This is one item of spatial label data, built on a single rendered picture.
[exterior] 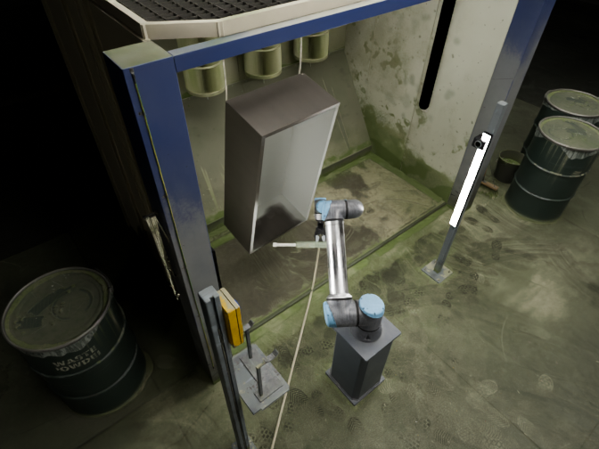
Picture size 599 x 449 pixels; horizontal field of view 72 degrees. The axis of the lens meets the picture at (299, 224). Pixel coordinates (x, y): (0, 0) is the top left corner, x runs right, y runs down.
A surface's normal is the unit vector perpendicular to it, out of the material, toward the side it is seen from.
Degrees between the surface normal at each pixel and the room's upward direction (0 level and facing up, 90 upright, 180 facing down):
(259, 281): 0
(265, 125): 12
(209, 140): 57
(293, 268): 0
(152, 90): 90
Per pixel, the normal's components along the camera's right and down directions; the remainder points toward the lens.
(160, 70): 0.62, 0.55
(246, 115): 0.15, -0.59
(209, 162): 0.53, 0.07
